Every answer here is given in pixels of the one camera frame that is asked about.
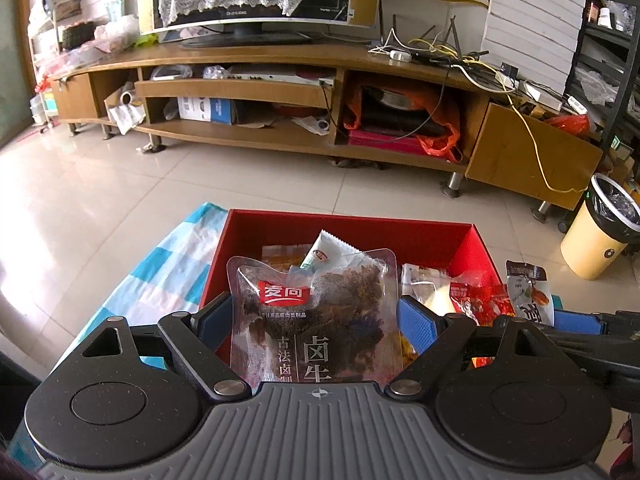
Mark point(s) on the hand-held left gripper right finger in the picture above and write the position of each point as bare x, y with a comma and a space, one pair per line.
417, 320

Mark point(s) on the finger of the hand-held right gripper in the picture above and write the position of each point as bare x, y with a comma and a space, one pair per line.
580, 322
600, 350

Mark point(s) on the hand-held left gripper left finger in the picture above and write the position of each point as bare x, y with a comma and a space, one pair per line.
216, 317

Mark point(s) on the white chicken snack packet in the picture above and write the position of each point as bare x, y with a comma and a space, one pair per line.
530, 295

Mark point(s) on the red printed snack packet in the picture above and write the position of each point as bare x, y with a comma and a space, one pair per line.
475, 300

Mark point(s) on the red cardboard box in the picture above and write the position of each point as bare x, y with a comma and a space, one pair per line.
410, 232

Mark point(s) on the sliced bread loaf packet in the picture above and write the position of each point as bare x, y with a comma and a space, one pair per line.
282, 256

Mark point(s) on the dark braised beef packet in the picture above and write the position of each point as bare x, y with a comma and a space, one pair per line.
320, 320

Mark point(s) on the green white small packet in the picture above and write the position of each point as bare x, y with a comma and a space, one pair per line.
325, 250

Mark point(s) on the blue white checked cloth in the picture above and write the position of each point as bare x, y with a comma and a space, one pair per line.
165, 270

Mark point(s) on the cream waste bin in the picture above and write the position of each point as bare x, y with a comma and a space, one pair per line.
590, 245

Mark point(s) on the wooden TV cabinet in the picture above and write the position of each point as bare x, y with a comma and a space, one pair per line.
510, 160

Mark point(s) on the dark red flat box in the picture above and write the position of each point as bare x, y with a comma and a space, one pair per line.
385, 141

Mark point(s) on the red plastic bag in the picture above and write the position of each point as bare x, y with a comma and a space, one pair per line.
567, 124

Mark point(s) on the blue white carton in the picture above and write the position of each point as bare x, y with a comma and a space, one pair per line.
205, 110

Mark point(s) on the orange plastic bag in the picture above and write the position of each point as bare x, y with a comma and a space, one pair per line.
442, 110

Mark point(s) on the crumpled white paper bag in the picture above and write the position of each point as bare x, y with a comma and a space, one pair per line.
125, 110

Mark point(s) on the white set-top box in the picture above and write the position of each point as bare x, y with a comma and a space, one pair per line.
280, 75

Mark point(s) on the white power strip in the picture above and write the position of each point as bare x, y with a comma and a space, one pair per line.
400, 55

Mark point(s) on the black router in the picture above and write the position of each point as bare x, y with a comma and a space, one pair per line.
435, 52

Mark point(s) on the black metal shelf rack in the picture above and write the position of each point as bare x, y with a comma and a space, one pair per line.
612, 35

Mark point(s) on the white plastic bag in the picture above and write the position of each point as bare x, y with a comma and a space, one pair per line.
117, 32

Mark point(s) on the stack of white boxes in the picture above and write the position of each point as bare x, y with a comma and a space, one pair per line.
535, 15

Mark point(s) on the dark woven basket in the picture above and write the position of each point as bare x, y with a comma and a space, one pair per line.
77, 35

